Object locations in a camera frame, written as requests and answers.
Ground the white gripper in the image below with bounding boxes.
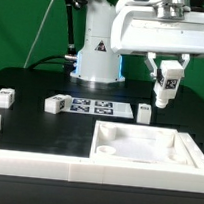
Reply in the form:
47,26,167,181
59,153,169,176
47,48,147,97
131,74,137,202
110,6,204,80

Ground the white square tabletop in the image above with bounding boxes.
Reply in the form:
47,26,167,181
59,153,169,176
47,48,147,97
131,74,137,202
89,121,204,169

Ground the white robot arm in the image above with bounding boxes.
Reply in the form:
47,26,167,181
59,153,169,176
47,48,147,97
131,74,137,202
71,0,204,87

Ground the AprilTag marker sheet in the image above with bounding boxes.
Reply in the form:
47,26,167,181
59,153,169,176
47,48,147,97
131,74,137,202
65,98,133,119

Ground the white U-shaped fence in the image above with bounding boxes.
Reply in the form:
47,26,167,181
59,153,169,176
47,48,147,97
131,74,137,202
0,117,204,193

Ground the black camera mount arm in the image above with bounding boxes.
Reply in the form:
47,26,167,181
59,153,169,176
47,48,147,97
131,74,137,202
55,0,112,58

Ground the grey cable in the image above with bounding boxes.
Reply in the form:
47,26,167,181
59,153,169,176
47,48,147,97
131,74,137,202
23,0,67,72

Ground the black cable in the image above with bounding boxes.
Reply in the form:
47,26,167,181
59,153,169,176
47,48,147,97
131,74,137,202
27,51,77,75

